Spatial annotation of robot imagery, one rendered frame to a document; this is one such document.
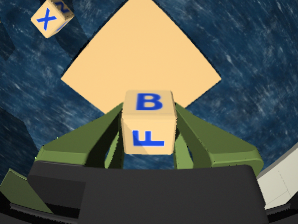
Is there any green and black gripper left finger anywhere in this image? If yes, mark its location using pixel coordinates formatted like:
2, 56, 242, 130
34, 102, 125, 169

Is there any beige mat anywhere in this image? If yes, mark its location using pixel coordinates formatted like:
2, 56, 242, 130
61, 0, 221, 114

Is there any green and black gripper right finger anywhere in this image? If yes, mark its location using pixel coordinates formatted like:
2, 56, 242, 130
173, 102, 264, 177

